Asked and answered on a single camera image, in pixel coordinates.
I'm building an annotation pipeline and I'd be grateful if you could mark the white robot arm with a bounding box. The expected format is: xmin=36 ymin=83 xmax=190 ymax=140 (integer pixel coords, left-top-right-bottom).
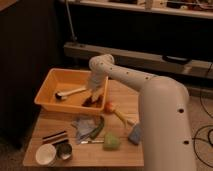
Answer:
xmin=88 ymin=54 xmax=197 ymax=171

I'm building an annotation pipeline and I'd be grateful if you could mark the yellow plastic bin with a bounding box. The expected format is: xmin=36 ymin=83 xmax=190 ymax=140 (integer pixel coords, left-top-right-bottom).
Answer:
xmin=34 ymin=68 xmax=108 ymax=115

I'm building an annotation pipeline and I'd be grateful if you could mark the striped black brown block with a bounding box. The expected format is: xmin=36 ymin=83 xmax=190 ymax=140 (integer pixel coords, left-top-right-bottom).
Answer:
xmin=42 ymin=131 xmax=68 ymax=144

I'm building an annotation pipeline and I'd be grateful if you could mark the white bowl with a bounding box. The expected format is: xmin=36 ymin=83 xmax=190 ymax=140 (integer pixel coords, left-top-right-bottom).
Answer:
xmin=35 ymin=144 xmax=56 ymax=166

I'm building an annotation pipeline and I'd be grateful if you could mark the blue sponge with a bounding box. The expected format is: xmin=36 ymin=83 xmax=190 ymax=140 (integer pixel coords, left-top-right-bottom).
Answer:
xmin=128 ymin=124 xmax=141 ymax=145

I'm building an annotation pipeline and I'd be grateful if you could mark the small metal knife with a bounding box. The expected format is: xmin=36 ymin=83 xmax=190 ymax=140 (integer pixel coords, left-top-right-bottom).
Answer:
xmin=80 ymin=140 xmax=104 ymax=144

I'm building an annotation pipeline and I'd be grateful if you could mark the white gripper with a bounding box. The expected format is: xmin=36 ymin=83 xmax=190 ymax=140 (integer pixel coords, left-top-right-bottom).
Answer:
xmin=87 ymin=73 xmax=106 ymax=102

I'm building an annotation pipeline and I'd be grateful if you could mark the metal cup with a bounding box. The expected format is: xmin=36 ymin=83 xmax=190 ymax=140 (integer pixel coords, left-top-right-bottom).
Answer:
xmin=57 ymin=143 xmax=72 ymax=160

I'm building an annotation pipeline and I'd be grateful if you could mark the grey blue cloth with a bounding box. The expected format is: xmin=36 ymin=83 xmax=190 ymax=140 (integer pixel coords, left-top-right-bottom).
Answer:
xmin=71 ymin=117 xmax=96 ymax=144

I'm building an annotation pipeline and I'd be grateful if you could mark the green pepper toy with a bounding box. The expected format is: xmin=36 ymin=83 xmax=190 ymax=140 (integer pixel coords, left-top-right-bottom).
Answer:
xmin=89 ymin=116 xmax=105 ymax=139

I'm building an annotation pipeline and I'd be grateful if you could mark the upper wooden shelf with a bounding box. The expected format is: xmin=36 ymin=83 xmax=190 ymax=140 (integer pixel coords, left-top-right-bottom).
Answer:
xmin=59 ymin=0 xmax=213 ymax=19

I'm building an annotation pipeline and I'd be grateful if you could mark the metal shelf rail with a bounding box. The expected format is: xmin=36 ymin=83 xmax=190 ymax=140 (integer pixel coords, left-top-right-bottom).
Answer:
xmin=64 ymin=42 xmax=213 ymax=79

